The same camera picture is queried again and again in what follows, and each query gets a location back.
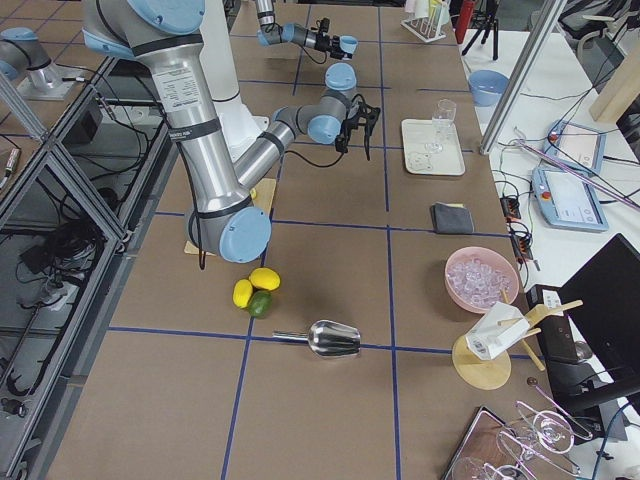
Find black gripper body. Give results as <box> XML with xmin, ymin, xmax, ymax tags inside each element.
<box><xmin>314</xmin><ymin>32</ymin><xmax>339</xmax><ymax>56</ymax></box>
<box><xmin>336</xmin><ymin>106</ymin><xmax>360</xmax><ymax>145</ymax></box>

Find small light blue cup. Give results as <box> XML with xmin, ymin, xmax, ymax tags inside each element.
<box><xmin>338</xmin><ymin>35</ymin><xmax>358</xmax><ymax>54</ymax></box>

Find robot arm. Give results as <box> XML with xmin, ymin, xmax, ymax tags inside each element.
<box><xmin>83</xmin><ymin>1</ymin><xmax>360</xmax><ymax>263</ymax></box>
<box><xmin>255</xmin><ymin>0</ymin><xmax>358</xmax><ymax>60</ymax></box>

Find large blue bowl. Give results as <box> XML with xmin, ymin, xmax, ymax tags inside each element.
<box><xmin>468</xmin><ymin>70</ymin><xmax>509</xmax><ymax>107</ymax></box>

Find pink bowl with ice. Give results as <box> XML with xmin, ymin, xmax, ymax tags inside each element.
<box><xmin>444</xmin><ymin>246</ymin><xmax>520</xmax><ymax>314</ymax></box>

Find metal ice scoop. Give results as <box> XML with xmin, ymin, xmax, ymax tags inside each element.
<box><xmin>272</xmin><ymin>319</ymin><xmax>361</xmax><ymax>358</ymax></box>

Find cream bear serving tray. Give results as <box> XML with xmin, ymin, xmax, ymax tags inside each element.
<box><xmin>401</xmin><ymin>119</ymin><xmax>466</xmax><ymax>176</ymax></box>

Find wooden cutting board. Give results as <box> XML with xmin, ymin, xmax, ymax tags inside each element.
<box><xmin>182</xmin><ymin>178</ymin><xmax>278</xmax><ymax>257</ymax></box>

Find clear wine glass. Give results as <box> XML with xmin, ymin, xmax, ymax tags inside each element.
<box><xmin>426</xmin><ymin>99</ymin><xmax>457</xmax><ymax>154</ymax></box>

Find dark grey folded cloth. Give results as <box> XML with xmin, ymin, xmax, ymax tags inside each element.
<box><xmin>430</xmin><ymin>202</ymin><xmax>475</xmax><ymax>234</ymax></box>

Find large yellow lemon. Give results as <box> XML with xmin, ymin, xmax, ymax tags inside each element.
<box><xmin>248</xmin><ymin>267</ymin><xmax>281</xmax><ymax>291</ymax></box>

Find small yellow lemon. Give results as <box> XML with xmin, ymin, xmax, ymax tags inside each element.
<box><xmin>232</xmin><ymin>279</ymin><xmax>254</xmax><ymax>309</ymax></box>

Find green lime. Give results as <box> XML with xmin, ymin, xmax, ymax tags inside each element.
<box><xmin>247</xmin><ymin>290</ymin><xmax>272</xmax><ymax>318</ymax></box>

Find near blue teach pendant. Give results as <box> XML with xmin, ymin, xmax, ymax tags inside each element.
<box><xmin>532</xmin><ymin>167</ymin><xmax>609</xmax><ymax>232</ymax></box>

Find blue teach pendant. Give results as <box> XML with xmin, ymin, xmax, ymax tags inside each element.
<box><xmin>532</xmin><ymin>167</ymin><xmax>609</xmax><ymax>232</ymax></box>
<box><xmin>543</xmin><ymin>120</ymin><xmax>606</xmax><ymax>176</ymax></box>

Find far blue teach pendant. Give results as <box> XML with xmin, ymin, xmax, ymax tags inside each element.
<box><xmin>543</xmin><ymin>120</ymin><xmax>606</xmax><ymax>176</ymax></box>

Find white mug on stand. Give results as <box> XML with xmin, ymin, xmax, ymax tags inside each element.
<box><xmin>465</xmin><ymin>302</ymin><xmax>529</xmax><ymax>360</ymax></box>

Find wooden plank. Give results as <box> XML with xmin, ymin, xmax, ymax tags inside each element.
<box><xmin>589</xmin><ymin>42</ymin><xmax>639</xmax><ymax>124</ymax></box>

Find wooden mug tree stand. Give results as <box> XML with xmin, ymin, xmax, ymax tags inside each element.
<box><xmin>452</xmin><ymin>300</ymin><xmax>583</xmax><ymax>390</ymax></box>

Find long grabber stick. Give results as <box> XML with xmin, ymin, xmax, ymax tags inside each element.
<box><xmin>513</xmin><ymin>139</ymin><xmax>639</xmax><ymax>211</ymax></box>

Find black monitor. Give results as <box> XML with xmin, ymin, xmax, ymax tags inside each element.
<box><xmin>558</xmin><ymin>233</ymin><xmax>639</xmax><ymax>413</ymax></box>

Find upturned wine glasses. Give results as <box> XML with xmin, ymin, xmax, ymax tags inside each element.
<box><xmin>442</xmin><ymin>390</ymin><xmax>594</xmax><ymax>479</ymax></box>

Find white wire cup rack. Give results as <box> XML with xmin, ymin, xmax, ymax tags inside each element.
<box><xmin>401</xmin><ymin>0</ymin><xmax>450</xmax><ymax>43</ymax></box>

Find white central robot pedestal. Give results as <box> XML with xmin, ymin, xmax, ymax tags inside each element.
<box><xmin>200</xmin><ymin>0</ymin><xmax>269</xmax><ymax>162</ymax></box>

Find black camera tripod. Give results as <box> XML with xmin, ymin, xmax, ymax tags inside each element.
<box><xmin>461</xmin><ymin>0</ymin><xmax>501</xmax><ymax>61</ymax></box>

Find aluminium frame post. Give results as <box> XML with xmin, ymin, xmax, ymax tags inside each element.
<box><xmin>479</xmin><ymin>0</ymin><xmax>567</xmax><ymax>155</ymax></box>

